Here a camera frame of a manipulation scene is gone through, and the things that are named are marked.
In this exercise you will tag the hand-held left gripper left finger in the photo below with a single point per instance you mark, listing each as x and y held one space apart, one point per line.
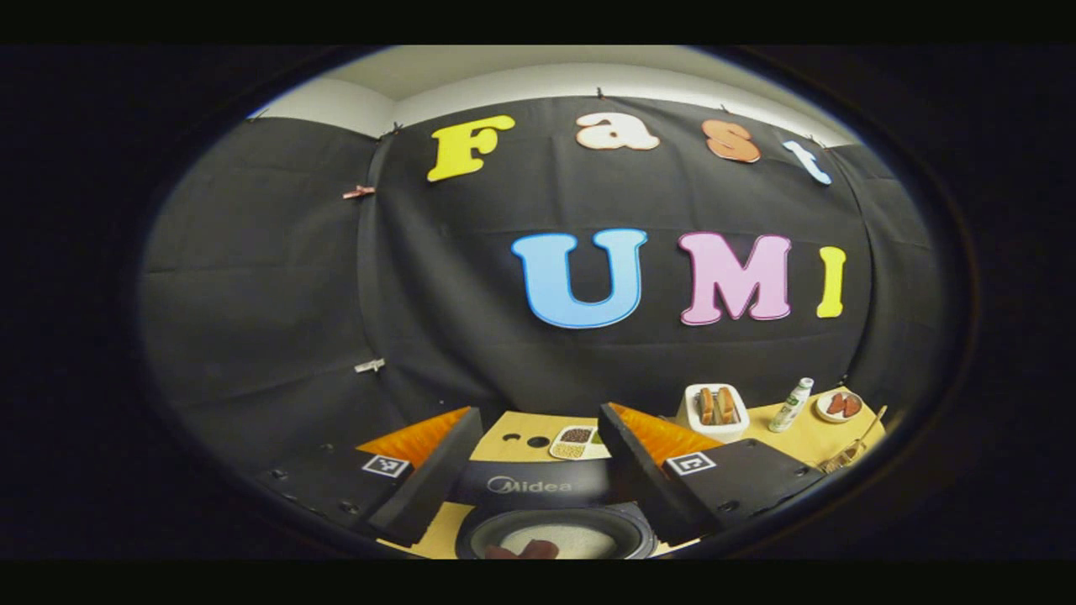
433 479

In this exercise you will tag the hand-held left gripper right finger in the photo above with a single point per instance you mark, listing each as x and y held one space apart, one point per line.
639 475

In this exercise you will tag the dark grey rice cooker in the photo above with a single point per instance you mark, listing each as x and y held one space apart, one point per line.
538 504

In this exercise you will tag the wooden spoon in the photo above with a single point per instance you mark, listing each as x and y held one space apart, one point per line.
870 428

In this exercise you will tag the divided dish of grains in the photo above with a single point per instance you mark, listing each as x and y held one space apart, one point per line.
576 443

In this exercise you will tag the white toaster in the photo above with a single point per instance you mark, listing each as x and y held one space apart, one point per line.
714 430

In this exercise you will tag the toasted bread slice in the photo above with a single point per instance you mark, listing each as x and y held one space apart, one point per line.
728 405
706 406

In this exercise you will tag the white clip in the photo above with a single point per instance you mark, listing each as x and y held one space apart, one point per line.
369 365

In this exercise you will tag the white plastic bottle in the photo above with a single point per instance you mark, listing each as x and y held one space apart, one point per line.
790 407

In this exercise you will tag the white round plate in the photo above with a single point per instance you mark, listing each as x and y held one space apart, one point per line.
822 412

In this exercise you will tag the red sausage slice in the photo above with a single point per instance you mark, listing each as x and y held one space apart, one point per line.
836 406
851 405

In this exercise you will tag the black backdrop cloth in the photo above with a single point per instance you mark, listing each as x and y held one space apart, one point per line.
269 294

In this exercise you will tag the pink clip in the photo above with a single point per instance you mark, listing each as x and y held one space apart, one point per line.
359 192

